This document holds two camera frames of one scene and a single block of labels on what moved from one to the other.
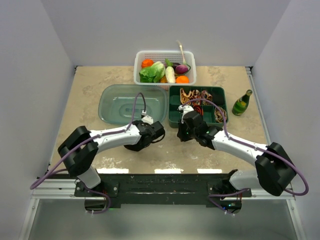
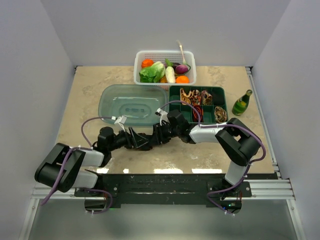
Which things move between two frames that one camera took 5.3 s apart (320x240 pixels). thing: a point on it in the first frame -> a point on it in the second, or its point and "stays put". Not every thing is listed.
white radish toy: [170, 74] stays put
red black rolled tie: [198, 108] stays put
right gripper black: [180, 134] -> [158, 135]
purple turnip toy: [181, 69] stays put
